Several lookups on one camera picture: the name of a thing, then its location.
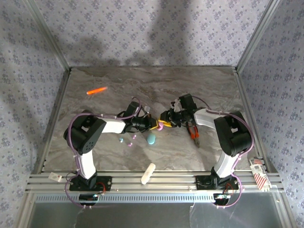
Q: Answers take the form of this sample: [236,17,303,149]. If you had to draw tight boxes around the cream oblong case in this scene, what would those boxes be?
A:
[140,163,156,185]

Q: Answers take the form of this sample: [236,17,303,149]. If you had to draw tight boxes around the orange pen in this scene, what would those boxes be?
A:
[86,86,108,95]

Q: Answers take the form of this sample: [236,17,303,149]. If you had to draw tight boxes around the slotted metal strip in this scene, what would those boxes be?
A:
[33,192,283,203]

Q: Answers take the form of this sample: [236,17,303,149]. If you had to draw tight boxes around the grey metal panel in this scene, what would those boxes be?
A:
[23,201,294,228]

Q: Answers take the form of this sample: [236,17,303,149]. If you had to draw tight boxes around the red white striped package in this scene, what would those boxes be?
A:
[248,156,271,192]

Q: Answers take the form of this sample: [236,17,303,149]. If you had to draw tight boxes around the red handled pliers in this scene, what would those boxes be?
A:
[186,121,201,148]

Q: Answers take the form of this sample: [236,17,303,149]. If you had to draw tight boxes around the aluminium mounting rail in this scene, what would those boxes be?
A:
[26,170,285,193]

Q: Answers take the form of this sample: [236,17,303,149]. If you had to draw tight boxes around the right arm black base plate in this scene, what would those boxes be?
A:
[195,175,239,190]

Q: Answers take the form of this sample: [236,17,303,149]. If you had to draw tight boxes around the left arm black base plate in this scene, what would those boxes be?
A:
[68,175,113,191]

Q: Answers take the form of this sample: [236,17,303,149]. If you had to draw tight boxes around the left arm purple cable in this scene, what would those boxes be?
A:
[64,96,143,209]

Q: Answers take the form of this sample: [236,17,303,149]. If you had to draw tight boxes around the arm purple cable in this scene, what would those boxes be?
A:
[191,95,255,209]
[64,96,143,209]

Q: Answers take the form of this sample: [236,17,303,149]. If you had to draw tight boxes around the aluminium side rail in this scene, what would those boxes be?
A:
[33,68,72,174]
[234,67,277,173]

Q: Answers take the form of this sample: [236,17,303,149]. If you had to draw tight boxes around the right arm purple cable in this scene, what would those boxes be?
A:
[191,95,255,209]

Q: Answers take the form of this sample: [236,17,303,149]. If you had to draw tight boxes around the aluminium frame post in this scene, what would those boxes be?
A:
[25,0,72,72]
[236,0,282,72]

